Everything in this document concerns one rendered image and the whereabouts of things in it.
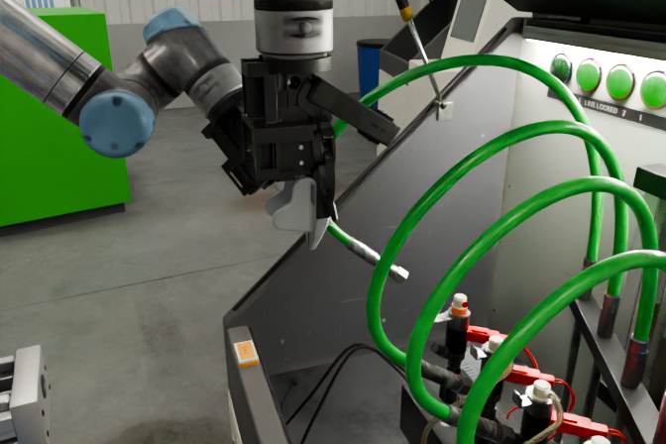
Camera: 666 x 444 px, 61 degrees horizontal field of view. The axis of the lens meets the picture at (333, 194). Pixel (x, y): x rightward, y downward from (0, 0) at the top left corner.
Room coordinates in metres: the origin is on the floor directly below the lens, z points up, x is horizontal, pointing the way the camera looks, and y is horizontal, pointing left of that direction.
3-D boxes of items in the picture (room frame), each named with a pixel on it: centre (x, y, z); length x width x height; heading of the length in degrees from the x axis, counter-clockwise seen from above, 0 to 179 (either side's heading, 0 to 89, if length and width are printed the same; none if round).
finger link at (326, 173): (0.55, 0.01, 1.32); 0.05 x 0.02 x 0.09; 19
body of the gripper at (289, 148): (0.56, 0.04, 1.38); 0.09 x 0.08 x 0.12; 109
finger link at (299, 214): (0.55, 0.04, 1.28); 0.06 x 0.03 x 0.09; 109
